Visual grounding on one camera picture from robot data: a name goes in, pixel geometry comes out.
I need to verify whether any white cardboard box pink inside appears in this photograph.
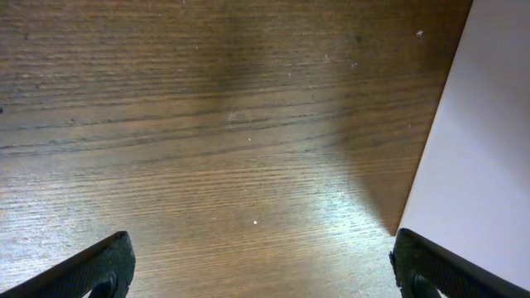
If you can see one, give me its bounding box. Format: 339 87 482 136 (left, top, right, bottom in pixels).
400 0 529 289

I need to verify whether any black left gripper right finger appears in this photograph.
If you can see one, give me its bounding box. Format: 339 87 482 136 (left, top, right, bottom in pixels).
389 228 529 298

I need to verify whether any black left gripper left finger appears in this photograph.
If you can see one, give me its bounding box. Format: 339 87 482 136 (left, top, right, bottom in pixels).
1 231 136 298

